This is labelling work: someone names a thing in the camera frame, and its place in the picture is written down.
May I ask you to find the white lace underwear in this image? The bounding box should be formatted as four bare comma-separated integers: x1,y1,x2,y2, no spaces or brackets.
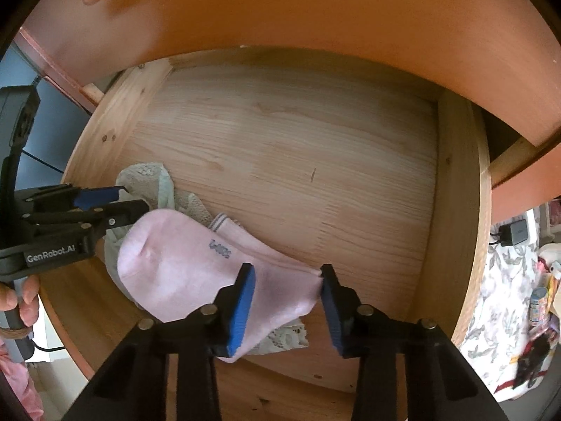
104,162,318,358

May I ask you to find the pink sock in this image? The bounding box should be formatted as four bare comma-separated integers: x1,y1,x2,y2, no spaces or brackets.
116,209,322,362

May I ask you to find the pink sleeve forearm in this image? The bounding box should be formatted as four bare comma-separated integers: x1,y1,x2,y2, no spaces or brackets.
0,342,44,421

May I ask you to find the person's left hand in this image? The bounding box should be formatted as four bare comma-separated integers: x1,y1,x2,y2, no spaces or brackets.
0,275,40,327

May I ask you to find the dark blue refrigerator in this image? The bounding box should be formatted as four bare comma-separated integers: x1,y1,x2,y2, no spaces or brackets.
1,46,90,189

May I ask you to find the wooden nightstand cabinet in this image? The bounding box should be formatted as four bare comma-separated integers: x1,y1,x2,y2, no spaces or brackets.
14,28,560,222

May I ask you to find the black charger plug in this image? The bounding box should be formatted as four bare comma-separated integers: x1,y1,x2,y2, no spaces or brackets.
498,219,529,246

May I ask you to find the pile of colourful toys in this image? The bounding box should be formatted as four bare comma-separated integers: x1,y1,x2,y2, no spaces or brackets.
512,200,561,391

